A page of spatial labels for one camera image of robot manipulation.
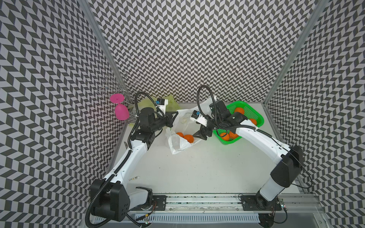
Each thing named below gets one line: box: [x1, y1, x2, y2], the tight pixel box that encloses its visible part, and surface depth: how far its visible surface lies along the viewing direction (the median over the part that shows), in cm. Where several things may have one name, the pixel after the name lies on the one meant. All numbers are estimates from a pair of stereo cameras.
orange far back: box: [234, 107, 245, 115], surface depth 109 cm
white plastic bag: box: [165, 95, 218, 155], surface depth 70 cm
